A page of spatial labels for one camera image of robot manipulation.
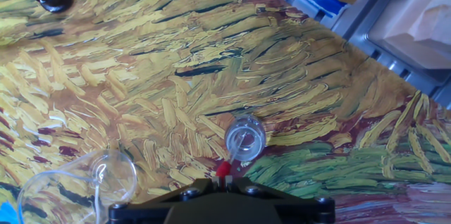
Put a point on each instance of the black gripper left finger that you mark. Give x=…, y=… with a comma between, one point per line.
x=141, y=210

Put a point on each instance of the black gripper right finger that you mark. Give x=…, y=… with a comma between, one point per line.
x=303, y=210

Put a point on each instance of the red bulb glass dropper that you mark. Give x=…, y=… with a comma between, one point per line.
x=223, y=169

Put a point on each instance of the clear glass beaker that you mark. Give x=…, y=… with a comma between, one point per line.
x=70, y=188

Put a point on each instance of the clear glass bottle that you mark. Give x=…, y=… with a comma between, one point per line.
x=255, y=139

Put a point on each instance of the Van Gogh painting tablecloth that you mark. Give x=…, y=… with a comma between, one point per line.
x=176, y=76

